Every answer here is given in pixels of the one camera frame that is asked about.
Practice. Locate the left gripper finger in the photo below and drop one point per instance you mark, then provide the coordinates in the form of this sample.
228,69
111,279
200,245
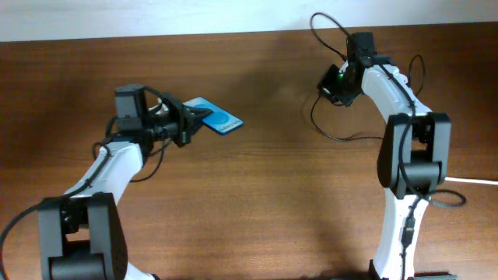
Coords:
192,128
198,112

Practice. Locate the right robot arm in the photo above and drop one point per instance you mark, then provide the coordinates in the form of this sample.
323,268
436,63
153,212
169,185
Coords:
413,158

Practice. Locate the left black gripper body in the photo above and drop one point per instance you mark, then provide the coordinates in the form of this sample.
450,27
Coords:
173,124

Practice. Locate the blue Galaxy smartphone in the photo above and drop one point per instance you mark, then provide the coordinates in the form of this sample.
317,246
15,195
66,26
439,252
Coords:
220,121

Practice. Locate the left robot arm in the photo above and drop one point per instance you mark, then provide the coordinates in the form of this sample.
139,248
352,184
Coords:
80,232

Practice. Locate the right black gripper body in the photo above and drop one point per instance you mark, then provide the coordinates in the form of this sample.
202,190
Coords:
334,81

